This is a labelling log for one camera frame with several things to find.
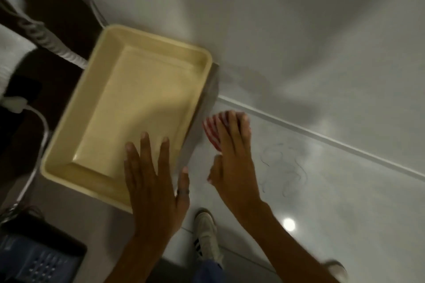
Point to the white baseboard strip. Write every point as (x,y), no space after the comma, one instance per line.
(318,137)

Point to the person's left forearm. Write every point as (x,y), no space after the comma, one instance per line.
(146,256)

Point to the white power adapter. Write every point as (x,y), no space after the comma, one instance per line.
(15,103)

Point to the dark blue desk telephone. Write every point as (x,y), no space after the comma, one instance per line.
(36,253)

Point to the red white striped cloth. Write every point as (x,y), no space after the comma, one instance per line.
(212,130)

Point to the dark brown wooden furniture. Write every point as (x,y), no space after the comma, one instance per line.
(66,7)

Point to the person's left hand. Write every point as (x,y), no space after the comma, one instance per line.
(154,200)

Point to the cream rectangular plastic tray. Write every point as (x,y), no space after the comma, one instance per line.
(139,93)

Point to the person's left thumb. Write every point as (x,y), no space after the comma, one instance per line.
(183,181)

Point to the person's right hand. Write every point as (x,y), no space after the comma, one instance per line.
(232,173)

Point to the dark loose strands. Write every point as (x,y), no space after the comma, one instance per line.
(289,170)

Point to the person's right forearm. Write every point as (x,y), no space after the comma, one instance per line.
(285,246)

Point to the white bedding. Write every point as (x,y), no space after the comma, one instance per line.
(11,57)

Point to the blue jeans leg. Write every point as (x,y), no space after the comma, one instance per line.
(207,272)

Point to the person's left middle finger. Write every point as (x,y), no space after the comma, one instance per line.
(146,153)

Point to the person's right thumb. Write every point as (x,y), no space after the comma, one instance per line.
(214,170)

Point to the white sneaker with black stripes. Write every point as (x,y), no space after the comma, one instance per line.
(206,236)
(337,269)

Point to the grey side table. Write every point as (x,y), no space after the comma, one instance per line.
(206,100)

